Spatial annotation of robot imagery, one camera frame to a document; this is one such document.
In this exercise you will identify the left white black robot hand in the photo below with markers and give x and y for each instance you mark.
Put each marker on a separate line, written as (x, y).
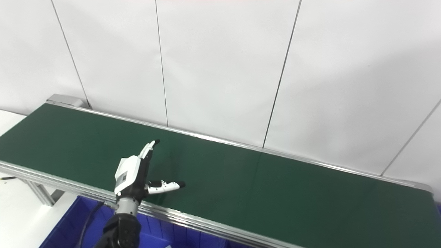
(132, 175)

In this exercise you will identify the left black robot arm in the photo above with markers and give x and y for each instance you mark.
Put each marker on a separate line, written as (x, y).
(120, 227)

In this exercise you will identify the blue plastic bin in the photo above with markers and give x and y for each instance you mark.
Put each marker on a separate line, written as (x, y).
(439, 212)
(69, 227)

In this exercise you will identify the aluminium conveyor leg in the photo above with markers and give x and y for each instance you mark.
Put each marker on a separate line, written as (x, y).
(38, 193)

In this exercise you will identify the green conveyor belt aluminium frame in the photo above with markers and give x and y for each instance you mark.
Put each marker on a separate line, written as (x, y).
(241, 186)

